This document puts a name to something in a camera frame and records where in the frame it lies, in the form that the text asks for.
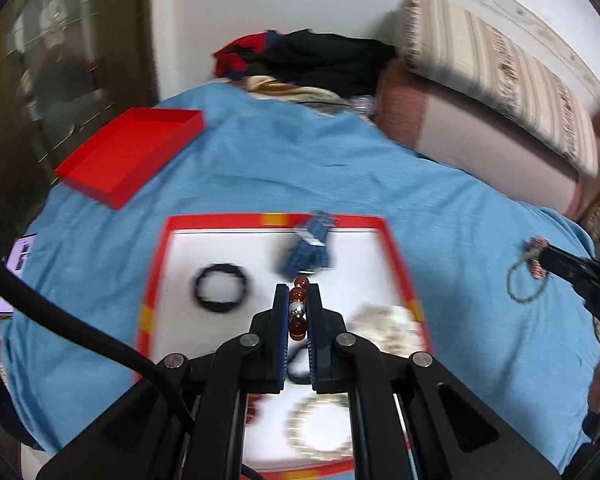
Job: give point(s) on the striped floral pillow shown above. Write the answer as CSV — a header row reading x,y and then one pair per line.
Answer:
x,y
449,45

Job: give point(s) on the blue bed blanket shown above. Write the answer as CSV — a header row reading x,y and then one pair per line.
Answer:
x,y
528,352

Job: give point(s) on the red framed white tray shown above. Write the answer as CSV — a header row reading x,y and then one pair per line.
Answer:
x,y
215,277

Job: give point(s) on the black red clothes pile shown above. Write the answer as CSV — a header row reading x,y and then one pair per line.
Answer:
x,y
346,66

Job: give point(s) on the red box lid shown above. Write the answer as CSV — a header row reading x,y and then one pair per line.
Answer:
x,y
122,156

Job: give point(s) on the pink bolster cushion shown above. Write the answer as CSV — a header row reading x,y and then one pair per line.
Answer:
x,y
450,128

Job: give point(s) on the red plaid scrunchie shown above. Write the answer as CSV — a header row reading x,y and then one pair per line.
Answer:
x,y
535,246

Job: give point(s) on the cream dotted scrunchie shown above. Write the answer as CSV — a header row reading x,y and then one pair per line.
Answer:
x,y
393,329

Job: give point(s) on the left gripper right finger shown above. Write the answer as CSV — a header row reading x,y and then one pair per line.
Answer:
x,y
411,418

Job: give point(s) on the smartphone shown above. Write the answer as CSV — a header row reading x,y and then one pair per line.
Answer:
x,y
15,262

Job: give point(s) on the red dotted scrunchie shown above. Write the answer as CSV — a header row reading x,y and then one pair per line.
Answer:
x,y
253,407

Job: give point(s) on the beige patterned scarf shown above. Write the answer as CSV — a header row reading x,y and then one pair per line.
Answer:
x,y
322,101

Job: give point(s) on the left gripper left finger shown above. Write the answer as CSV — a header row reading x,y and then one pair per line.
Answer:
x,y
185,418

